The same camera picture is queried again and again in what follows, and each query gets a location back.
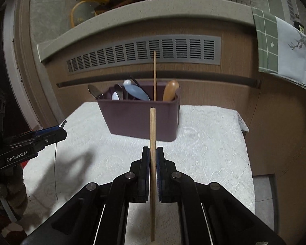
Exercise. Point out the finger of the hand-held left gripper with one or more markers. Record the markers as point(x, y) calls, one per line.
point(44, 130)
point(53, 136)

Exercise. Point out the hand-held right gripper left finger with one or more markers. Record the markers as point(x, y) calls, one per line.
point(145, 183)

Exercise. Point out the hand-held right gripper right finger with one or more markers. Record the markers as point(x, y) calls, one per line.
point(160, 181)

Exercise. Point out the wooden chopstick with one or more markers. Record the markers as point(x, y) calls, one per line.
point(154, 76)
point(153, 132)

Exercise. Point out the purple plastic utensil holder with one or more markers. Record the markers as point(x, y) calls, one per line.
point(137, 120)

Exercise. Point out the white ceramic spoon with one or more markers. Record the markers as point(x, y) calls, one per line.
point(115, 96)

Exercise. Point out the light blue plastic spoon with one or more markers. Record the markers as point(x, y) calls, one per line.
point(139, 93)

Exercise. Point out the metal spoons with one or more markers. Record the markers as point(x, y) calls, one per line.
point(94, 90)

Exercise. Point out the metal spoon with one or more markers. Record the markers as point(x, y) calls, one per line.
point(119, 89)

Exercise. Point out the thin black utensil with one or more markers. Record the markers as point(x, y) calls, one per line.
point(134, 80)

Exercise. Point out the glass lid with yellow rim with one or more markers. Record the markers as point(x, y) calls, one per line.
point(81, 15)

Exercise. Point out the grey vent grille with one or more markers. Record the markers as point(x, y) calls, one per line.
point(142, 53)

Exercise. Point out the green checked towel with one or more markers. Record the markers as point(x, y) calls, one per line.
point(267, 46)

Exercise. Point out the wall vent panel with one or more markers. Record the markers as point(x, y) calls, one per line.
point(290, 2)

